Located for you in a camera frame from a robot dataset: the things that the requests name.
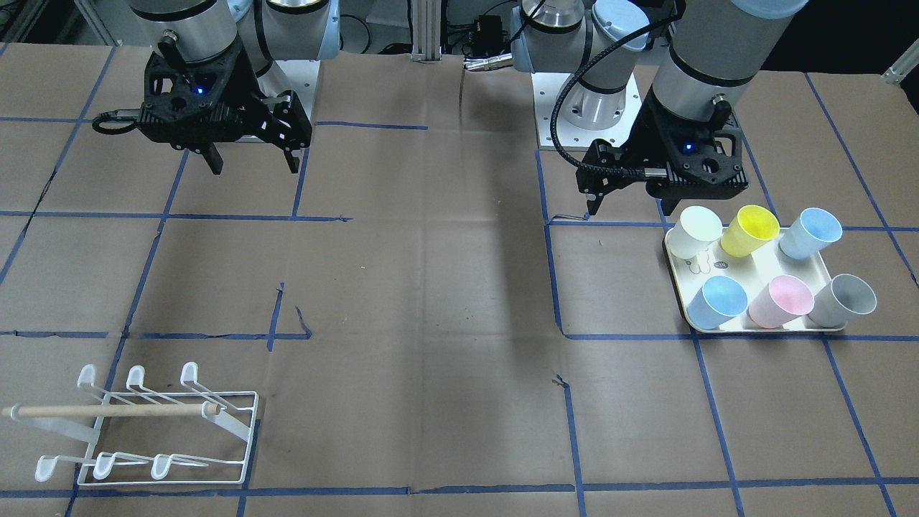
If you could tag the grey cup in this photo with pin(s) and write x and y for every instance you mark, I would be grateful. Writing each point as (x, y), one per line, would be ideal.
(845, 298)

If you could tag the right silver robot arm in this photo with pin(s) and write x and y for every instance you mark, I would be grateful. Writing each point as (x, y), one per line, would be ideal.
(270, 31)

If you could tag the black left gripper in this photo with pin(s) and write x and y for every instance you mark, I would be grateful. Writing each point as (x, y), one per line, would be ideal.
(655, 123)

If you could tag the cream plastic tray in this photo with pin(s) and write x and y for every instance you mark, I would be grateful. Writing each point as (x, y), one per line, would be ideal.
(753, 273)

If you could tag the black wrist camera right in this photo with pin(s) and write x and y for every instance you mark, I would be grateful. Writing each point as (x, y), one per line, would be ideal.
(284, 123)

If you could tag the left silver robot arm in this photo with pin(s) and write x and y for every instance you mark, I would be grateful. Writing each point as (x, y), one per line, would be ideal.
(717, 48)

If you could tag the aluminium frame post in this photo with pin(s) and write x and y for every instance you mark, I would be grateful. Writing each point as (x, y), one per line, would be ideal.
(426, 28)

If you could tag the white wire cup rack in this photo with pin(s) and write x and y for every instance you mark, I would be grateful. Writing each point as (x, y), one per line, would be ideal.
(194, 435)

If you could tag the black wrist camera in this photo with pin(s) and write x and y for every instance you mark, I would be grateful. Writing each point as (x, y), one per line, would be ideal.
(599, 174)
(284, 123)

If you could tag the black power adapter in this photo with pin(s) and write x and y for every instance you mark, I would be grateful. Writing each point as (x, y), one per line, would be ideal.
(487, 35)

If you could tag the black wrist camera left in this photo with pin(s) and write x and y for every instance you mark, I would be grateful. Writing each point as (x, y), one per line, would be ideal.
(599, 174)

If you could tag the pale green cup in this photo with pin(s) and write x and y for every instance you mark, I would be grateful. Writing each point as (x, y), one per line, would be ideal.
(696, 228)

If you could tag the yellow cup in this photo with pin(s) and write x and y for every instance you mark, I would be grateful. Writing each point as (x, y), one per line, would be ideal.
(752, 227)

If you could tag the pink cup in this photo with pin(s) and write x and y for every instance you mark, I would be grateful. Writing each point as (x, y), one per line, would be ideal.
(782, 300)

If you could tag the light blue cup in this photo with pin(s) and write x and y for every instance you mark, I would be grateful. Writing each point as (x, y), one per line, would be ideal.
(719, 299)

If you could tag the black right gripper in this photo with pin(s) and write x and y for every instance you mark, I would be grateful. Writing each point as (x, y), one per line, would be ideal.
(248, 85)

